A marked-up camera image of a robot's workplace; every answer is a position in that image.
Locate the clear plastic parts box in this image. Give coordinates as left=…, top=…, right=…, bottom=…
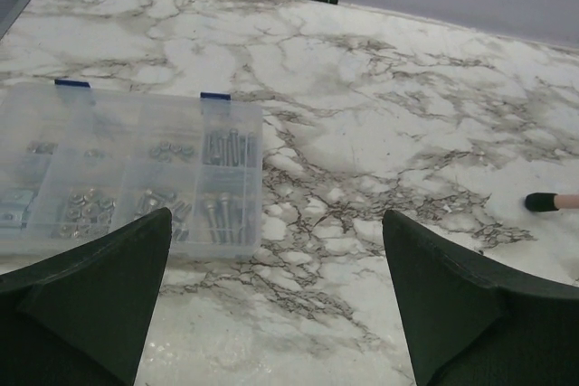
left=1, top=83, right=263, bottom=259

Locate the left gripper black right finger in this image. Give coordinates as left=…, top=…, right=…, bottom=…
left=382, top=210, right=578, bottom=385

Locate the pink perforated music stand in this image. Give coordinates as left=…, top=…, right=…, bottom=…
left=524, top=193, right=579, bottom=212

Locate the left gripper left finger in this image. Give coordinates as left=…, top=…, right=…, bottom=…
left=1, top=208, right=172, bottom=385

